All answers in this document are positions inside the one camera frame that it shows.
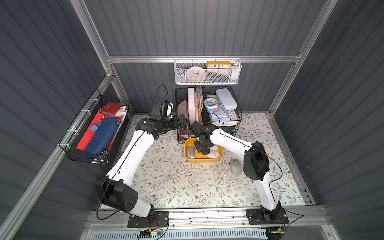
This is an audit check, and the white mouse with orange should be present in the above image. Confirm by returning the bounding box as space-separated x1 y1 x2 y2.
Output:
206 150 221 159

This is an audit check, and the silver grey mouse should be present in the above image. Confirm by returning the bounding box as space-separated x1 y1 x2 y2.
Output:
186 146 196 159

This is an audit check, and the yellow storage box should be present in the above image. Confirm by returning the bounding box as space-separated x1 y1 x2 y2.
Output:
184 138 223 163

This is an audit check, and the grey mouse with logo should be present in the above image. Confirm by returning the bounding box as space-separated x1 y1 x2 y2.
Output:
230 159 242 177

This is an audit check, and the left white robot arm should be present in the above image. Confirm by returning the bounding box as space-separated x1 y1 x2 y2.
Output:
95 114 189 218

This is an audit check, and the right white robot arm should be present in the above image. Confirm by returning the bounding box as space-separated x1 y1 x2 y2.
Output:
190 122 282 220

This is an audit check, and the white upright box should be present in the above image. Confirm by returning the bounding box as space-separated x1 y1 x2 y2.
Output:
187 88 197 126

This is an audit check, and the light blue pencil box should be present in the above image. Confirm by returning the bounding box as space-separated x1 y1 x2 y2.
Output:
216 89 238 111

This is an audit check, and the pink case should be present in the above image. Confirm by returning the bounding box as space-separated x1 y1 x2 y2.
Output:
177 101 189 119

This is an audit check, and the blue calculator package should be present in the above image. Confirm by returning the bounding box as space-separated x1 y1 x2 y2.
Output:
206 101 229 122

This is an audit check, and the clear tape roll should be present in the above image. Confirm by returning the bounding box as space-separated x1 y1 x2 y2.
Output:
204 98 219 108

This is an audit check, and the red folder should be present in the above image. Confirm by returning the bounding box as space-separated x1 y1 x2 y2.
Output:
76 102 128 151

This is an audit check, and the blue pencil case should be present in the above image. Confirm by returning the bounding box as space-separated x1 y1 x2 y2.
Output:
84 117 119 159

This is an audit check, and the white tape roll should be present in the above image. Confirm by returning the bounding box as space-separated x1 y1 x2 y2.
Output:
186 66 206 82

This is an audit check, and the white mesh hanging basket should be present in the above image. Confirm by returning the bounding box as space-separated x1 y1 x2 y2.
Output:
174 58 243 85

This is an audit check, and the black wire desk organizer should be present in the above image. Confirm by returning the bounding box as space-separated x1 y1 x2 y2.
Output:
175 86 243 136

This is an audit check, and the black wire side basket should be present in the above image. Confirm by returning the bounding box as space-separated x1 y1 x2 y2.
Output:
59 90 130 165

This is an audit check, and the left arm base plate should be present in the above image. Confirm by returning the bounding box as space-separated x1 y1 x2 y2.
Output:
127 211 169 229

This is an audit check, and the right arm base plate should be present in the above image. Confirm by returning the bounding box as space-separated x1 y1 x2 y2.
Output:
246 209 290 226

